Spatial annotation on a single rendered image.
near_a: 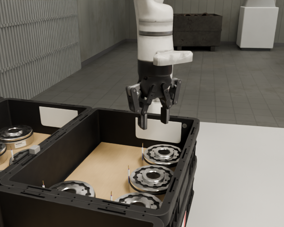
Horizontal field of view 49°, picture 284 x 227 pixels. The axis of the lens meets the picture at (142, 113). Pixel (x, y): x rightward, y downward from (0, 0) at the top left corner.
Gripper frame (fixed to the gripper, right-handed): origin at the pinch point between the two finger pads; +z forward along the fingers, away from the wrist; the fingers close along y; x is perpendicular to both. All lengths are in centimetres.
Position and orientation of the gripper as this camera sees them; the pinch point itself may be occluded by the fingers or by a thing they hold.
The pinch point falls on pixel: (153, 119)
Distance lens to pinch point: 71.7
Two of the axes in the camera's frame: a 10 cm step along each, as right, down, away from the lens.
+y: -8.3, 2.0, -5.3
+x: 5.6, 3.0, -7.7
